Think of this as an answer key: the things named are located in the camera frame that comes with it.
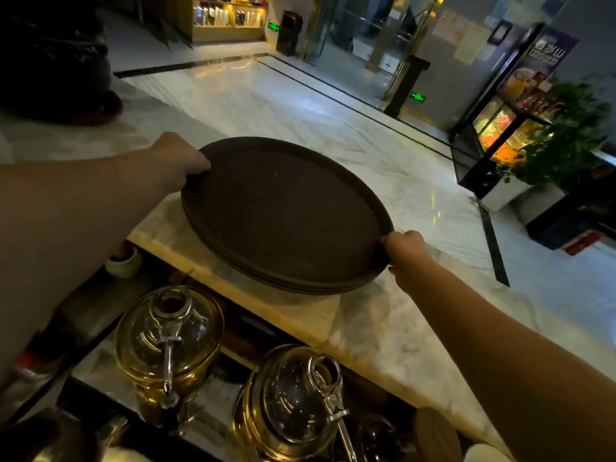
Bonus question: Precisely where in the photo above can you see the glass display fridge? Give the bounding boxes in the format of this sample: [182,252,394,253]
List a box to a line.
[449,23,580,199]

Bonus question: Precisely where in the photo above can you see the person's right hand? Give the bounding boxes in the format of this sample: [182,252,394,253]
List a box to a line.
[380,230,435,292]

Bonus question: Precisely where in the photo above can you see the white planter box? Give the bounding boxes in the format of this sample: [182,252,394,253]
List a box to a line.
[480,175,533,212]

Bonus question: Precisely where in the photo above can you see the person's right forearm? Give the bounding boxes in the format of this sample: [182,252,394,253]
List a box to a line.
[402,254,616,462]

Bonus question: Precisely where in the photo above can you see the small pale ceramic cup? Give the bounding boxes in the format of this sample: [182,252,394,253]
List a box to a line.
[104,242,143,280]

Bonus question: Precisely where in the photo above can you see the dark low cabinet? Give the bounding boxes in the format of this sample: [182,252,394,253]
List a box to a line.
[525,184,616,252]

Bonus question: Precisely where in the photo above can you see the paper notices on wall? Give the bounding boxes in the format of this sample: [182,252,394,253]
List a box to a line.
[432,8,492,66]

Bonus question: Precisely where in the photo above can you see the person's left forearm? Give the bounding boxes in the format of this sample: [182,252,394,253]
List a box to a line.
[0,148,170,386]

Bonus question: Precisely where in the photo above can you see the brown oval serving tray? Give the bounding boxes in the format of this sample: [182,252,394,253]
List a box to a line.
[182,199,389,296]
[181,136,395,290]

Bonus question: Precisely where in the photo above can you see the lit shelf of bottles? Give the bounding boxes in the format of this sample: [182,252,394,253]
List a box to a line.
[192,0,270,44]

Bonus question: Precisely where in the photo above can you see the red box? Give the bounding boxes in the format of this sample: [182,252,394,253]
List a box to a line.
[560,230,603,257]

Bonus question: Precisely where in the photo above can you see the white round container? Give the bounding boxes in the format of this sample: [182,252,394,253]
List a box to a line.
[463,443,507,462]

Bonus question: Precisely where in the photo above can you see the glass jar with clasp lid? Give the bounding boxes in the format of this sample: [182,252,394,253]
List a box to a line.
[233,344,358,462]
[115,286,225,430]

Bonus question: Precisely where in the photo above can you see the black podium stand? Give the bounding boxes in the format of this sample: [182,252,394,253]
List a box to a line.
[383,55,432,119]

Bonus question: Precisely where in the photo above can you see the large black bag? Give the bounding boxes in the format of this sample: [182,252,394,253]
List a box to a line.
[0,0,124,126]

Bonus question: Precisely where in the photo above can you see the round wooden lid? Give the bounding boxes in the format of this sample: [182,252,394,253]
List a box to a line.
[413,407,464,462]

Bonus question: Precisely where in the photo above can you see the black framed picture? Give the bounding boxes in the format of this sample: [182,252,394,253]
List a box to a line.
[487,19,514,47]

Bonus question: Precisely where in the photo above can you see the black waste bin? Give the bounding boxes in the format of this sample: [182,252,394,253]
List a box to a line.
[276,10,304,57]

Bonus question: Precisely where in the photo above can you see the person's left hand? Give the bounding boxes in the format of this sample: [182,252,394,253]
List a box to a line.
[143,132,212,194]

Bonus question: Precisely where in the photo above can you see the green potted plant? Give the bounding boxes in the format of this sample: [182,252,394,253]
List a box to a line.
[499,78,613,189]

